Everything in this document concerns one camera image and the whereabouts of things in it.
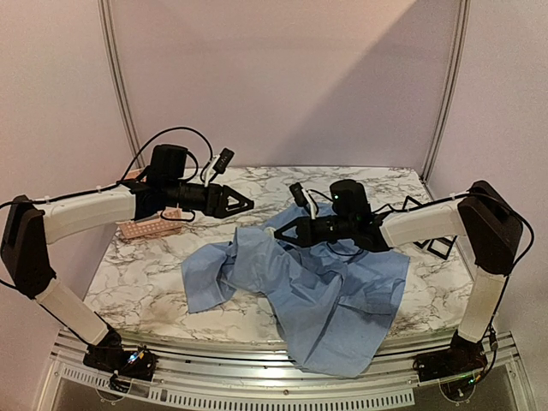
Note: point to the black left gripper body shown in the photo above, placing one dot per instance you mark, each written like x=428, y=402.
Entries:
x=211, y=209

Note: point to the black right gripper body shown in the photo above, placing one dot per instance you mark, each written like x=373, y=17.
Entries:
x=305, y=231

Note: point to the blue shirt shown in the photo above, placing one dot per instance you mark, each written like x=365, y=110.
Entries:
x=334, y=304

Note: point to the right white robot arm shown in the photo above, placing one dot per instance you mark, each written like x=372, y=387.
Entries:
x=493, y=228

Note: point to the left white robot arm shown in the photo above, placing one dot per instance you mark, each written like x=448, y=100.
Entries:
x=32, y=225

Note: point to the pink plastic basket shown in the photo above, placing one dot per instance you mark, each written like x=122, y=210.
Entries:
x=150, y=224

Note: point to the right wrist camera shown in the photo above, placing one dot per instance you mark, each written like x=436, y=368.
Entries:
x=299, y=197

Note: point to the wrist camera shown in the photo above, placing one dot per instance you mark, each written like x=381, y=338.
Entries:
x=299, y=197
x=223, y=160

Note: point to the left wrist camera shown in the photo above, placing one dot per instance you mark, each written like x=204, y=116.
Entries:
x=223, y=160

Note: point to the black frame box left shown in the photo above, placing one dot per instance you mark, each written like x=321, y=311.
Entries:
x=411, y=204

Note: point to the black frame box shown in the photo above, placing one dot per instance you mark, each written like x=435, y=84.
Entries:
x=411, y=204
x=441, y=247

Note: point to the black frame box right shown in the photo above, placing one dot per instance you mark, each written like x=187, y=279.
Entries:
x=441, y=247

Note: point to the aluminium front rail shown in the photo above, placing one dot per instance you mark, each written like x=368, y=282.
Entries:
x=195, y=375

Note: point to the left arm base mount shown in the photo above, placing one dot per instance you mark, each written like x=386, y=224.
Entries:
x=110, y=356

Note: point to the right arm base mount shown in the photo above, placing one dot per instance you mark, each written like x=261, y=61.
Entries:
x=461, y=357

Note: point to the right aluminium post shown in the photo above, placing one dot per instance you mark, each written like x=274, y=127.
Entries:
x=450, y=81

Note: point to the aluminium post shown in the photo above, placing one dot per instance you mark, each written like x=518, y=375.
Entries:
x=106, y=19
x=450, y=81

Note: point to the left aluminium post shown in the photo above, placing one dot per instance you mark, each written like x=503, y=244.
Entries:
x=106, y=19

